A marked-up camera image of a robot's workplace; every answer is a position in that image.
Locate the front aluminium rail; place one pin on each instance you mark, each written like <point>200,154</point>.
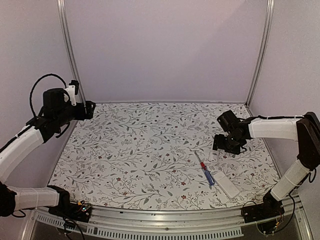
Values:
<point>125,224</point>

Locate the aluminium frame post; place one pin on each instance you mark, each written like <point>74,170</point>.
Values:
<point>262,51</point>
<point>61,7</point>

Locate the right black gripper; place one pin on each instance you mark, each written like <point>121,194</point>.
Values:
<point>218,144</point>

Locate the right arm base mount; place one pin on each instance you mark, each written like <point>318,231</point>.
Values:
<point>267,216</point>

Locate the left aluminium frame post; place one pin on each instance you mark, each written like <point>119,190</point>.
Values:
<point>61,7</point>

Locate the floral patterned table mat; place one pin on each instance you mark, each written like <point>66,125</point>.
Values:
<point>141,156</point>

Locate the right aluminium frame post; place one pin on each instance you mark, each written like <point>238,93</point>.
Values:
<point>262,51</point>

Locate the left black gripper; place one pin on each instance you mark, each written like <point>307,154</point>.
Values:
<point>82,115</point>

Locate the clear battery cover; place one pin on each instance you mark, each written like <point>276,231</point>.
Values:
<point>214,156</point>

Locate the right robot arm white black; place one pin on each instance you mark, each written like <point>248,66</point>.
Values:
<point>294,143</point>

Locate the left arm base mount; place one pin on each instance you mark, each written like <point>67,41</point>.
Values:
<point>80,211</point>

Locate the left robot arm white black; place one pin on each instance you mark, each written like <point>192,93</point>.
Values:
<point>36,132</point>

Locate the red blue screwdriver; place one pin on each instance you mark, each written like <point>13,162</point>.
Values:
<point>206,172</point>

